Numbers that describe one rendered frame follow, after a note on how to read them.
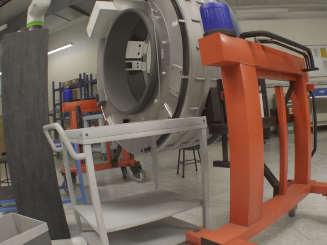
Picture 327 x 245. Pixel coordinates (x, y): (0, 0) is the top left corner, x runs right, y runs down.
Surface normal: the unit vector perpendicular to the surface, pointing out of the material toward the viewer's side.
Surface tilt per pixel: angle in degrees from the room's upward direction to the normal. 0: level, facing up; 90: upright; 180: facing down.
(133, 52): 117
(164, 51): 90
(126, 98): 44
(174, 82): 90
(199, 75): 111
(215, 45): 90
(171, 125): 90
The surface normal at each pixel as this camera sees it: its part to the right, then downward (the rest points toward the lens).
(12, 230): 0.92, -0.07
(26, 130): 0.37, 0.00
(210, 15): -0.62, 0.09
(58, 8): -0.32, 0.07
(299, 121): -0.85, 0.11
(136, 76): 0.51, -0.13
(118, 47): 0.51, 0.47
